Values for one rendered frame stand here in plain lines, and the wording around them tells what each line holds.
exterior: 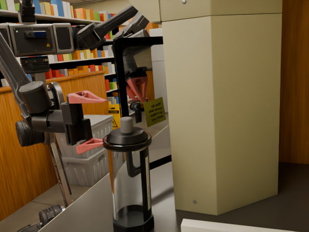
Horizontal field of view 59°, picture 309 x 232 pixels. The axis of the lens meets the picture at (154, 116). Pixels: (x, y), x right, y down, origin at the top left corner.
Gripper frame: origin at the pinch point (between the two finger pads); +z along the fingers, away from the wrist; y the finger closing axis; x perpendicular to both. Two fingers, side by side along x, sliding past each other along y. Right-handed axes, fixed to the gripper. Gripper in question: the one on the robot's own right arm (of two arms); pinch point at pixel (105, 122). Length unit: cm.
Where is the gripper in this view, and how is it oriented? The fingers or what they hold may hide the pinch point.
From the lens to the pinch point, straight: 63.5
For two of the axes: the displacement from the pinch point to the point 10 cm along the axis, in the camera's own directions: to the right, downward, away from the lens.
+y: -0.8, -9.7, -2.1
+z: 9.2, 0.1, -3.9
